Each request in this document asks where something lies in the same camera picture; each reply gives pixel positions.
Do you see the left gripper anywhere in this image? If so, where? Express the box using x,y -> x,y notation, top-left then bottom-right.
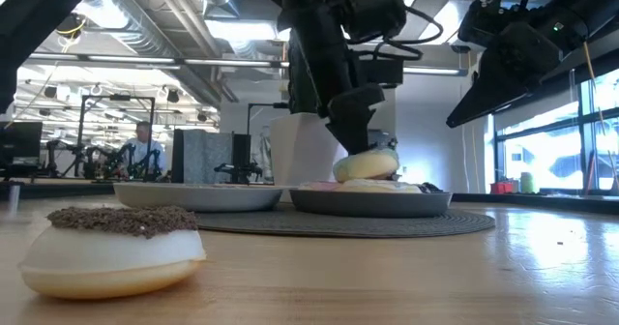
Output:
278,0 -> 406,156

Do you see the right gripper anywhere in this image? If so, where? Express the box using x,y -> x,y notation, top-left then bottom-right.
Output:
445,0 -> 590,130

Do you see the large turquoise iced donut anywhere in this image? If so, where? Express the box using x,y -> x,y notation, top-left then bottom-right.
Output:
332,146 -> 401,184

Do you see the large white iced donut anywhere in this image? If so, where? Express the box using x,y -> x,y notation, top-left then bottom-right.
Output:
333,178 -> 423,194

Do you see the large pink-lilac iced donut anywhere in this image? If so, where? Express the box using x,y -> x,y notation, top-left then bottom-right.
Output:
297,180 -> 340,192

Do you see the small brown sprinkle donut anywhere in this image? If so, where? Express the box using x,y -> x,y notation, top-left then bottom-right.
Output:
17,205 -> 208,301

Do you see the short ceiling light strip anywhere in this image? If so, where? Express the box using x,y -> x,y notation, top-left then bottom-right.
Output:
403,67 -> 468,77

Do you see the dark grey plate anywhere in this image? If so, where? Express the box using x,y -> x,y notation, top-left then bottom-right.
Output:
288,188 -> 454,219

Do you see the black framed window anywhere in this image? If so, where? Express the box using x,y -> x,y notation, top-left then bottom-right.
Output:
492,68 -> 619,193

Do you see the round grey woven placemat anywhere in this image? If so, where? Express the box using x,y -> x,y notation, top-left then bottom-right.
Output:
194,203 -> 497,240

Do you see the grey divider panel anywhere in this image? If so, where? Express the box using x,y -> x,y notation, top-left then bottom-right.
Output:
171,128 -> 252,185

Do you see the light grey plate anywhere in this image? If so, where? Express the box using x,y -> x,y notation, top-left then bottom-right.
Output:
112,182 -> 291,214

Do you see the person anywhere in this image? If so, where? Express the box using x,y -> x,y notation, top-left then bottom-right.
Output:
123,120 -> 169,179

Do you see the long ceiling light strip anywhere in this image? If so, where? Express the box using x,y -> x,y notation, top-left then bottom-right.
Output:
26,53 -> 291,70

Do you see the black computer monitor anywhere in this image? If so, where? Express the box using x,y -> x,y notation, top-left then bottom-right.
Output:
0,121 -> 44,179

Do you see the black metal stand frame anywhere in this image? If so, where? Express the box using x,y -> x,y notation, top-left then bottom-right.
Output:
76,94 -> 157,181
247,101 -> 290,135

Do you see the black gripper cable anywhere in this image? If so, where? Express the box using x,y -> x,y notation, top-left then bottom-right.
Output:
360,6 -> 445,61

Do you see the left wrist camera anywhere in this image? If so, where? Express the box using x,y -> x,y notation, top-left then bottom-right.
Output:
345,0 -> 408,44

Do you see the black ceiling camera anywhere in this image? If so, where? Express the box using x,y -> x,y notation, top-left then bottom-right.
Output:
55,13 -> 87,41

